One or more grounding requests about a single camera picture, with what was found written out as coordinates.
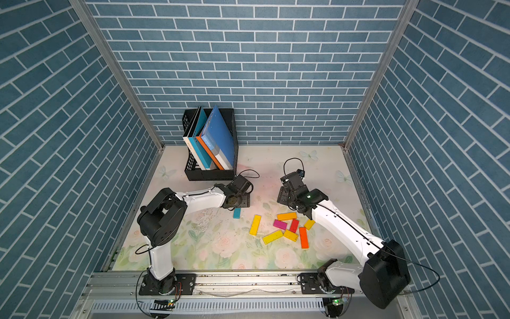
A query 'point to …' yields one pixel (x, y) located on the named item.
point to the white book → (188, 143)
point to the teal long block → (236, 212)
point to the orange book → (209, 152)
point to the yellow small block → (290, 235)
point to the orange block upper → (287, 216)
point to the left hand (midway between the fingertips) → (247, 202)
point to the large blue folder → (218, 138)
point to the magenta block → (280, 224)
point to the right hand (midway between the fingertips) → (286, 196)
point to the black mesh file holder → (194, 169)
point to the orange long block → (304, 238)
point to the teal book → (194, 142)
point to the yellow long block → (255, 224)
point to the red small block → (294, 225)
